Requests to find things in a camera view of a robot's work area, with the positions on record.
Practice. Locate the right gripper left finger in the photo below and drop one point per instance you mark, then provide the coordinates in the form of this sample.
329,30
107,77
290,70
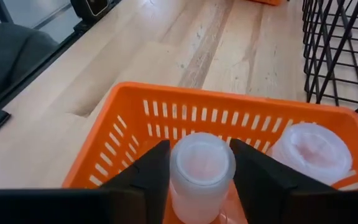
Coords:
148,186

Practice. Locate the person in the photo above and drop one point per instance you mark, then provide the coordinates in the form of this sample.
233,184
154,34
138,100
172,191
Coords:
8,56

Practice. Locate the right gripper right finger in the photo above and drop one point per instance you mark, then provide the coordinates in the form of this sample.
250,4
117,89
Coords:
259,193

